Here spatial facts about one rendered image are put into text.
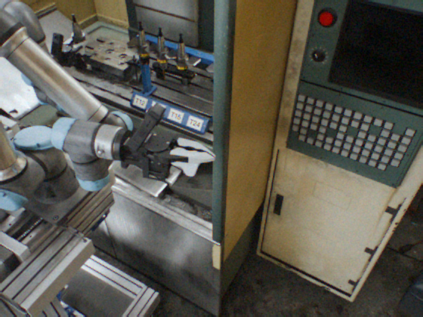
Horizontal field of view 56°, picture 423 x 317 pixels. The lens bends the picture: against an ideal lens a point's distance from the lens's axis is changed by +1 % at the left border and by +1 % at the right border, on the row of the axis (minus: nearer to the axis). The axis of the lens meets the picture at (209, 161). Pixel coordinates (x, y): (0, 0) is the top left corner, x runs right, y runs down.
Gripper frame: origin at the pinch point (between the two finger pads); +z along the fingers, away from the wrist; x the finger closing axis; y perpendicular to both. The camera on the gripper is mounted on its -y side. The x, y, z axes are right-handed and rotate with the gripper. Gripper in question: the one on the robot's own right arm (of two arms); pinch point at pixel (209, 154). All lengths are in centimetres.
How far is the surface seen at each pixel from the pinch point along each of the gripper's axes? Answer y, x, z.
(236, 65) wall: -5.4, -33.2, -1.7
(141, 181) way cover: 79, -70, -50
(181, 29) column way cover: 37, -167, -61
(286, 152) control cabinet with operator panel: 52, -79, 16
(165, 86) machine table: 53, -122, -56
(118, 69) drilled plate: 44, -117, -81
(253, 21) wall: -15.0, -39.9, 0.4
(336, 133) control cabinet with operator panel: 31, -67, 32
